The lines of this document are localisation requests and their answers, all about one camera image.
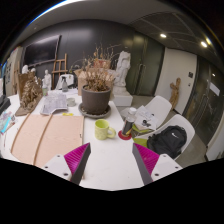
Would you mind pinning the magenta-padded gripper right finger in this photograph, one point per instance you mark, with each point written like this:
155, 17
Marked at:
148, 159

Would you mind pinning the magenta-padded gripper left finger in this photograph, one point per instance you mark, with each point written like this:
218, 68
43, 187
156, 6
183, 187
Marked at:
75, 159

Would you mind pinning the clear drink bottle dark label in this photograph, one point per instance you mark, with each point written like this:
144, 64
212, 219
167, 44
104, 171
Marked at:
128, 125

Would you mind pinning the green seat cushion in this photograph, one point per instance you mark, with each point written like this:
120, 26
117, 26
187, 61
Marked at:
140, 142
136, 131

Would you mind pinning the black backpack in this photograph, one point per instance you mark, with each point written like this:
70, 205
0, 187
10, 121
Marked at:
166, 141

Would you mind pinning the light wooden board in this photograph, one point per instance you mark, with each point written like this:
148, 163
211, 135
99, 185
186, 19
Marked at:
50, 136

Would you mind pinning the flat round red coaster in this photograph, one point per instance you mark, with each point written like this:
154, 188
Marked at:
122, 137

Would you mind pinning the yellow-green ceramic mug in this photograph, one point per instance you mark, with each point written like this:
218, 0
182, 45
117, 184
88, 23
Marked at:
101, 130

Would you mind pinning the loose white papers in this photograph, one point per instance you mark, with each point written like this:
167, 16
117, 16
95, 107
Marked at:
146, 118

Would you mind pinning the small yellow flat item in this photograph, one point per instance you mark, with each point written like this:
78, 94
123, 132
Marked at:
67, 114

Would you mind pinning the grey plant saucer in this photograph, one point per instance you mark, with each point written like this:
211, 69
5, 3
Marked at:
95, 116

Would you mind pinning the small grey cup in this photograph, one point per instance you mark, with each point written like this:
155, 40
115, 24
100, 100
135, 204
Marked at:
71, 102

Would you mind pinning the printed newspaper sheet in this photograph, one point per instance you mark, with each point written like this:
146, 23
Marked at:
54, 103

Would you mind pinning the dark pot with dried plant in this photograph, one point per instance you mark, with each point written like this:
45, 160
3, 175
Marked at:
96, 100

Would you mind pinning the carved wooden figure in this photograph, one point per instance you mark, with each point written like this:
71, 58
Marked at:
175, 93

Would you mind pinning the clear spray bottle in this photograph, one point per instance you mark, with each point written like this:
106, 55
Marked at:
64, 86

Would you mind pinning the small green bottle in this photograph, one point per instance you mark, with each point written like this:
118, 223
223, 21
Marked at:
44, 91

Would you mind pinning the white chair behind table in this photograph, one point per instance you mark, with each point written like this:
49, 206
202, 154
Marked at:
70, 81

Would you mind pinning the colourful printed book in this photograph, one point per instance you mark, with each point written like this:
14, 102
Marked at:
6, 121

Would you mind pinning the small white plaster figurine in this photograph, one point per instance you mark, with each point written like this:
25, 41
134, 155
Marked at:
47, 80

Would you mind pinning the wooden easel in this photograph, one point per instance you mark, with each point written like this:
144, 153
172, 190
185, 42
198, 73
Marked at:
60, 71

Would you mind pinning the black flat boxes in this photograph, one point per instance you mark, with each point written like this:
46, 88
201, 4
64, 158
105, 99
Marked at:
4, 105

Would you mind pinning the tall white plaster statue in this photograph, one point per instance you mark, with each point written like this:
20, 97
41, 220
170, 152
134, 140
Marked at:
122, 70

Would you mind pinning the red box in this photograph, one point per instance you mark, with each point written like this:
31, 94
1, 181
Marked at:
101, 63

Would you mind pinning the small white plaster bust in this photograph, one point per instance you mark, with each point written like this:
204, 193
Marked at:
25, 69

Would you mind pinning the white cabinet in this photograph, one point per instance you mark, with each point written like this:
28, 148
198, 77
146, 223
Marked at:
15, 66

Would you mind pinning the black wall screen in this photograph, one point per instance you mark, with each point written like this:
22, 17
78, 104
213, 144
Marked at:
41, 50

